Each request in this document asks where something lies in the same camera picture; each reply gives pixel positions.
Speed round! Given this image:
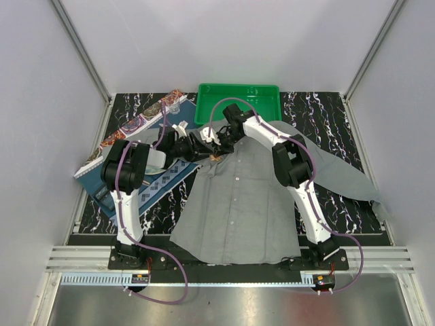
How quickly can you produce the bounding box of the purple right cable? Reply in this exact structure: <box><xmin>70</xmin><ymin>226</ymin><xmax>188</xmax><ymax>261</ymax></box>
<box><xmin>207</xmin><ymin>97</ymin><xmax>364</xmax><ymax>294</ymax></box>

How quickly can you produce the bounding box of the green plastic tray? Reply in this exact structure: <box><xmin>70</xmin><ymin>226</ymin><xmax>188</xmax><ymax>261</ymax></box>
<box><xmin>194</xmin><ymin>82</ymin><xmax>281</xmax><ymax>126</ymax></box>

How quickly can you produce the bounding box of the teal patterned plate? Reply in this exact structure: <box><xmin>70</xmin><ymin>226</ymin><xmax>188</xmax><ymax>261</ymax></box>
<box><xmin>145</xmin><ymin>159</ymin><xmax>178</xmax><ymax>176</ymax></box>

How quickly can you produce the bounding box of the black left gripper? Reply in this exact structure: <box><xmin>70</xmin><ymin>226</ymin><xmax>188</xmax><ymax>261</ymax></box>
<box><xmin>169</xmin><ymin>132</ymin><xmax>212</xmax><ymax>162</ymax></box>

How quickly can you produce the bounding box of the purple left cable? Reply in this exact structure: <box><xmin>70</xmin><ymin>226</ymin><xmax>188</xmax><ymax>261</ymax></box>
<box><xmin>115</xmin><ymin>101</ymin><xmax>188</xmax><ymax>304</ymax></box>

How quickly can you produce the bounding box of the gold leaf brooch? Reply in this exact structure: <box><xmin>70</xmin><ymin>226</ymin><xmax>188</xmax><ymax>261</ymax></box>
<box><xmin>209</xmin><ymin>155</ymin><xmax>222</xmax><ymax>162</ymax></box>

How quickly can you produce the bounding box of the purple cable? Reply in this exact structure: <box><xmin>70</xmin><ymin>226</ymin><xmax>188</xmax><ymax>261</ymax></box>
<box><xmin>207</xmin><ymin>97</ymin><xmax>364</xmax><ymax>294</ymax></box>
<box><xmin>115</xmin><ymin>101</ymin><xmax>188</xmax><ymax>304</ymax></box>

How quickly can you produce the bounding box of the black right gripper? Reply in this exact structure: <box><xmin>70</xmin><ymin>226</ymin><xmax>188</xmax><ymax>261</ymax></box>
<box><xmin>211</xmin><ymin>129</ymin><xmax>243</xmax><ymax>159</ymax></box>

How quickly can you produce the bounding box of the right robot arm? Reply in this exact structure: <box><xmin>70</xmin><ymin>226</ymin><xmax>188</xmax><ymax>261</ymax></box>
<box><xmin>201</xmin><ymin>103</ymin><xmax>340</xmax><ymax>270</ymax></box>

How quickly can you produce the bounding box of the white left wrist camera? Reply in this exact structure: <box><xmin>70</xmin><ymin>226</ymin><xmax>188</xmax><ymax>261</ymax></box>
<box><xmin>171</xmin><ymin>121</ymin><xmax>188</xmax><ymax>138</ymax></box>

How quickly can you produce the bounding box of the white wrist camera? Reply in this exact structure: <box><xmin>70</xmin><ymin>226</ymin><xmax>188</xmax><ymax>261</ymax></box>
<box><xmin>200</xmin><ymin>126</ymin><xmax>220</xmax><ymax>145</ymax></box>
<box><xmin>171</xmin><ymin>121</ymin><xmax>188</xmax><ymax>138</ymax></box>

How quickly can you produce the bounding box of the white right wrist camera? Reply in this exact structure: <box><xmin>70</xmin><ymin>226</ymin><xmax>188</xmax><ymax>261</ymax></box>
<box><xmin>200</xmin><ymin>126</ymin><xmax>220</xmax><ymax>145</ymax></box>

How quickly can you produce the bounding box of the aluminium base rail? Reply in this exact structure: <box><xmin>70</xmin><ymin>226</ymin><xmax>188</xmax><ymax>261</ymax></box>
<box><xmin>46</xmin><ymin>234</ymin><xmax>414</xmax><ymax>290</ymax></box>

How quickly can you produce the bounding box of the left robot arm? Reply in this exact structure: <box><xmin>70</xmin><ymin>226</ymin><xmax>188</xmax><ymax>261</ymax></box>
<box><xmin>101</xmin><ymin>126</ymin><xmax>220</xmax><ymax>270</ymax></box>

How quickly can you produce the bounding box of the left frame post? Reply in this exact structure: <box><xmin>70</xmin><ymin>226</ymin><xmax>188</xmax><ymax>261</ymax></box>
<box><xmin>49</xmin><ymin>0</ymin><xmax>114</xmax><ymax>107</ymax></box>

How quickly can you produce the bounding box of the grey button shirt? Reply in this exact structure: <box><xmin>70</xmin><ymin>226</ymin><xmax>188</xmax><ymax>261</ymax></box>
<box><xmin>97</xmin><ymin>116</ymin><xmax>390</xmax><ymax>264</ymax></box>

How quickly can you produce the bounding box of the colourful patterned table runner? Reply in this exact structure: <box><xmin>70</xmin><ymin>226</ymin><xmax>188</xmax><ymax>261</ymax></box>
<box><xmin>74</xmin><ymin>90</ymin><xmax>187</xmax><ymax>179</ymax></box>

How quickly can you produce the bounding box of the frame post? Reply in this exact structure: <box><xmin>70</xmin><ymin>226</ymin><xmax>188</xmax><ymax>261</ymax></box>
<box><xmin>343</xmin><ymin>0</ymin><xmax>407</xmax><ymax>103</ymax></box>
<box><xmin>49</xmin><ymin>0</ymin><xmax>114</xmax><ymax>107</ymax></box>

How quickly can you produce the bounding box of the blue patterned placemat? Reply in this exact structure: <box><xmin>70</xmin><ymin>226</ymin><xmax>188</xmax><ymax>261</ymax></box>
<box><xmin>74</xmin><ymin>101</ymin><xmax>197</xmax><ymax>220</ymax></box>

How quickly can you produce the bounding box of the clear small glass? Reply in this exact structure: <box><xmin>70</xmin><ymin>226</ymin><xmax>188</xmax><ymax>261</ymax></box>
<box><xmin>168</xmin><ymin>98</ymin><xmax>180</xmax><ymax>115</ymax></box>

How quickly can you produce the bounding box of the right frame post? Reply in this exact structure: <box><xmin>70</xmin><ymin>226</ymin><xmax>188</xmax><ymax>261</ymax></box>
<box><xmin>343</xmin><ymin>0</ymin><xmax>407</xmax><ymax>103</ymax></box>

